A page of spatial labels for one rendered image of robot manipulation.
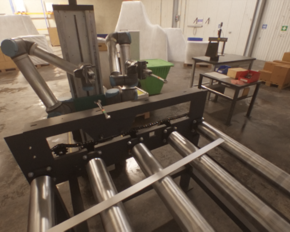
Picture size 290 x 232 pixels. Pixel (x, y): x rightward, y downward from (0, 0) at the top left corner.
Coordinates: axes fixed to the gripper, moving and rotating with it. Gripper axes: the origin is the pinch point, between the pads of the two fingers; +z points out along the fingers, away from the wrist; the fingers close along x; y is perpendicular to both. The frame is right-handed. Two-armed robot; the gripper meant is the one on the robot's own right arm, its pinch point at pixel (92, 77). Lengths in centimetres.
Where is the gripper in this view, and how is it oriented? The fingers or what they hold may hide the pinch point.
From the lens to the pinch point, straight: 109.2
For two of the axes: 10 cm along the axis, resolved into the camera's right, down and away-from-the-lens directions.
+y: 8.8, -2.3, 4.1
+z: 4.7, 4.4, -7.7
